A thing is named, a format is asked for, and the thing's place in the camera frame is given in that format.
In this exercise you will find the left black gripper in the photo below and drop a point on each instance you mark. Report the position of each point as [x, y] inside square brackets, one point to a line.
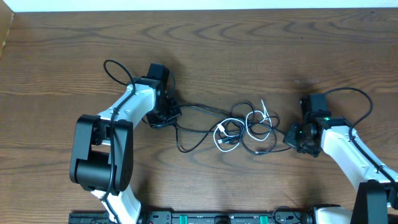
[157, 122]

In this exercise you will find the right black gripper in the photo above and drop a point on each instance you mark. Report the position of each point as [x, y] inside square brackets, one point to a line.
[290, 139]

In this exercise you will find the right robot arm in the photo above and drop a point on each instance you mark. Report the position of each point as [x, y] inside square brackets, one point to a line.
[375, 184]

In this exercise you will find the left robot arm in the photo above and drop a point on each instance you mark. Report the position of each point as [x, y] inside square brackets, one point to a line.
[102, 154]

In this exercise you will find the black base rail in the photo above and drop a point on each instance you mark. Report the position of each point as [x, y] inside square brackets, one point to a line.
[283, 216]

